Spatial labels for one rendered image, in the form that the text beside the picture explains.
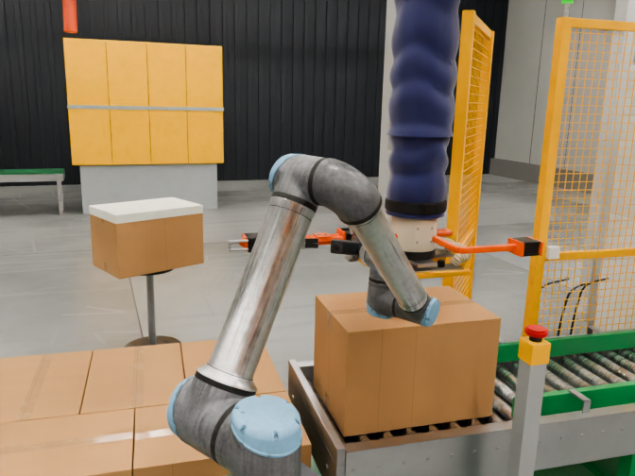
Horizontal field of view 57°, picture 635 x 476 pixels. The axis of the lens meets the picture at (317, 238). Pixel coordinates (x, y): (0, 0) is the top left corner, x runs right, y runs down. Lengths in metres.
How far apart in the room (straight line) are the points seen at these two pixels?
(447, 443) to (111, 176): 7.71
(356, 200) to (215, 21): 11.47
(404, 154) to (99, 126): 7.38
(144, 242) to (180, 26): 9.10
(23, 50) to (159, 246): 8.90
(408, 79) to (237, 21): 10.80
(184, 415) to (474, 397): 1.27
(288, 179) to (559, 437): 1.50
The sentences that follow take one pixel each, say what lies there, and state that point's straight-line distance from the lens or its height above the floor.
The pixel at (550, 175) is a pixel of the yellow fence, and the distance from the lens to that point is 2.99.
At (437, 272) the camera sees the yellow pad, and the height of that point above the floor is 1.12.
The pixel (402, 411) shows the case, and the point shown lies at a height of 0.62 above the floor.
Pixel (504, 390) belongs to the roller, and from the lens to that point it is 2.67.
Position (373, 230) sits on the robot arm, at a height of 1.41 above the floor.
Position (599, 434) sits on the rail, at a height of 0.51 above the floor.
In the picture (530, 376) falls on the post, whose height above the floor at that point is 0.89.
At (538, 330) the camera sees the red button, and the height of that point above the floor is 1.04.
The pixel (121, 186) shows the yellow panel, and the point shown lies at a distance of 9.29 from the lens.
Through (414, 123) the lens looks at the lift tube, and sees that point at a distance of 2.08.
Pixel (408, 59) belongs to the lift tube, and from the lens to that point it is 2.08.
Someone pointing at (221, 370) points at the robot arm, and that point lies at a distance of 1.38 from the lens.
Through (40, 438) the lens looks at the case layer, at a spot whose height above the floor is 0.54.
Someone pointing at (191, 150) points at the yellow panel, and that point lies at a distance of 9.28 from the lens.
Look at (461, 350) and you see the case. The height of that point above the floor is 0.83.
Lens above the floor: 1.71
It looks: 13 degrees down
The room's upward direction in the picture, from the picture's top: 1 degrees clockwise
